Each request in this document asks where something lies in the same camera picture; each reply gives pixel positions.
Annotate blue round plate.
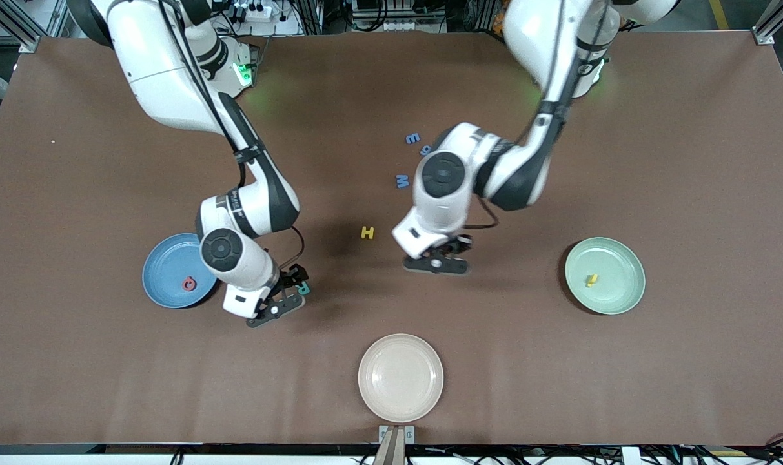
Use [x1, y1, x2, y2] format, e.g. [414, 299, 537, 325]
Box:
[142, 232, 221, 309]

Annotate beige round plate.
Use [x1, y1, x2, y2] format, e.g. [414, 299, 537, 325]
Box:
[358, 333, 445, 424]

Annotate green round plate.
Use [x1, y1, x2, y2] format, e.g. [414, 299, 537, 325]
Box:
[564, 237, 646, 316]

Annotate white power strip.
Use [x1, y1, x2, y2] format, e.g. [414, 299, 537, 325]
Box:
[214, 0, 272, 20]

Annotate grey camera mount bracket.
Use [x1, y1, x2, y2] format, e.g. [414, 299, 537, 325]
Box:
[373, 424, 416, 465]

